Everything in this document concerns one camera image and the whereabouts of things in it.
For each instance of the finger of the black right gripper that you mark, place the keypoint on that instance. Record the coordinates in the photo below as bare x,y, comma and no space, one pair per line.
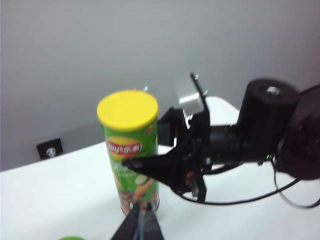
171,127
157,166

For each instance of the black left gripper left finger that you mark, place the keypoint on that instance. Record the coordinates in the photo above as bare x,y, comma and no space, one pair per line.
128,225

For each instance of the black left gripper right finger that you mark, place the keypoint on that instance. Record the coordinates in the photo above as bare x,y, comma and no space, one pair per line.
153,225

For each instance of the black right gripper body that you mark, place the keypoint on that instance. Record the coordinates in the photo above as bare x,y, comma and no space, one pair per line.
197,150

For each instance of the green chips can yellow lid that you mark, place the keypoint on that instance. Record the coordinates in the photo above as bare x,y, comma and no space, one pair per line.
126,130

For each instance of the green apple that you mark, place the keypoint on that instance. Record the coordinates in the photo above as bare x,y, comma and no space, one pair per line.
70,238

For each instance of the small silver metal tab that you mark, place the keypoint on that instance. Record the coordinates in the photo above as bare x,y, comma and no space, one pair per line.
144,89

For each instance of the black wall plate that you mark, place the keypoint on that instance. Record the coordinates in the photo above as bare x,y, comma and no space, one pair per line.
49,150

